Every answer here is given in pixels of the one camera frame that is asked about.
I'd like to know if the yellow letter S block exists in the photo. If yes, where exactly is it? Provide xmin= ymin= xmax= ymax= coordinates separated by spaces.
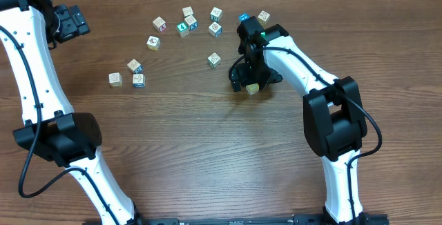
xmin=246 ymin=84 xmax=260 ymax=95

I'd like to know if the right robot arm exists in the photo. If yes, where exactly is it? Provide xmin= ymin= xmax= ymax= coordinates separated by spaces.
xmin=229 ymin=17 xmax=367 ymax=224

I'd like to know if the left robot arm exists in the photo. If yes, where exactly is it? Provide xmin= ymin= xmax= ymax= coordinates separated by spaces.
xmin=1 ymin=0 xmax=143 ymax=224

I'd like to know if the wooden block green edge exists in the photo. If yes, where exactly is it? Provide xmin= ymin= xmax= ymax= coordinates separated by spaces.
xmin=207 ymin=52 xmax=221 ymax=68

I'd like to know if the wooden block yellow side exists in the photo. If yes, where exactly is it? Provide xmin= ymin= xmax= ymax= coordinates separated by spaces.
xmin=257 ymin=10 xmax=270 ymax=26

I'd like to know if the blue top block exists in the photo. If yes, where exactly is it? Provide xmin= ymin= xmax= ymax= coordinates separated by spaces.
xmin=238 ymin=13 xmax=249 ymax=24

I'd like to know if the wooden block blue side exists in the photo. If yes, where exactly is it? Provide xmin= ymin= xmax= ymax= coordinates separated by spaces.
xmin=209 ymin=21 xmax=222 ymax=37

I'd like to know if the wooden block teal side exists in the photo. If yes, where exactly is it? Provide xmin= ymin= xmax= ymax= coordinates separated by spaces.
xmin=210 ymin=7 xmax=222 ymax=23

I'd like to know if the wooden block far left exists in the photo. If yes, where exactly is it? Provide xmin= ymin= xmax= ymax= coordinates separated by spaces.
xmin=108 ymin=72 xmax=123 ymax=87

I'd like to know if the wooden block blue corner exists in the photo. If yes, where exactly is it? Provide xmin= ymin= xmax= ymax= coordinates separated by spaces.
xmin=127 ymin=59 xmax=143 ymax=74

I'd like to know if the green number 4 block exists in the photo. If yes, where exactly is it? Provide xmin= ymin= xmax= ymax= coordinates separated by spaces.
xmin=176 ymin=21 xmax=189 ymax=37

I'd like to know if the wooden block blue X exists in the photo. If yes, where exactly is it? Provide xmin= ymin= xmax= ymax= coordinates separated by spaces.
xmin=184 ymin=15 xmax=198 ymax=31

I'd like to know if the wooden block acorn picture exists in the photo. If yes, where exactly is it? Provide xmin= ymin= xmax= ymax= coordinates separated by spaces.
xmin=146 ymin=36 xmax=160 ymax=50

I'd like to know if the wooden block red side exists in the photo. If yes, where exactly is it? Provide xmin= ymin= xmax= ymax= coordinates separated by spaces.
xmin=153 ymin=17 xmax=166 ymax=32

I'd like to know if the wooden block blue base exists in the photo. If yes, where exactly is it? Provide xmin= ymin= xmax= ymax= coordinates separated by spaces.
xmin=133 ymin=73 xmax=146 ymax=88

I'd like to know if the plain wooden block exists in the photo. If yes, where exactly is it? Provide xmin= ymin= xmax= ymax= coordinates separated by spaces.
xmin=182 ymin=6 xmax=193 ymax=17

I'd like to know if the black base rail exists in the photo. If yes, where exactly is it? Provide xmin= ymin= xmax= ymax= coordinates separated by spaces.
xmin=126 ymin=213 xmax=390 ymax=225

